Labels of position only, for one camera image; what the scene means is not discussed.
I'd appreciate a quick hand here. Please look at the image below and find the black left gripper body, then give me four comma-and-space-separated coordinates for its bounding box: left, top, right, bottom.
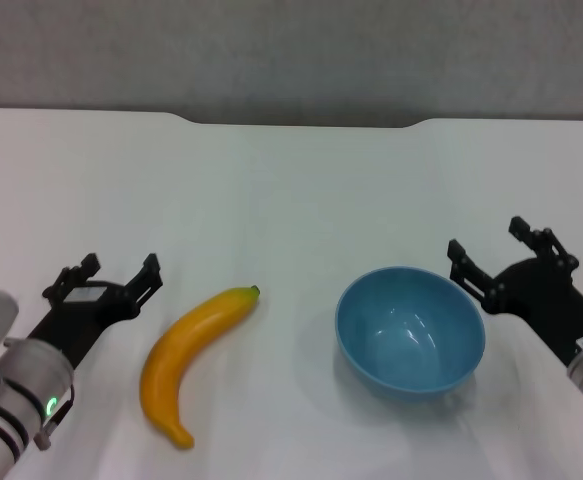
25, 281, 140, 372

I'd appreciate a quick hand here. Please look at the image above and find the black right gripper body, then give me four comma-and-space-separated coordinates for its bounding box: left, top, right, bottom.
485, 258, 583, 368

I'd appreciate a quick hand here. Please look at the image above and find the yellow banana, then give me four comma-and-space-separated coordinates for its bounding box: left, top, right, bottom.
139, 284, 263, 450

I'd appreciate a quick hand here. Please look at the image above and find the blue bowl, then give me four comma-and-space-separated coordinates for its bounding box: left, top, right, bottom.
334, 266, 487, 403

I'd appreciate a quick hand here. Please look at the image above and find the left arm cable with plug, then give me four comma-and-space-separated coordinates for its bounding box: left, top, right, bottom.
32, 383, 76, 451

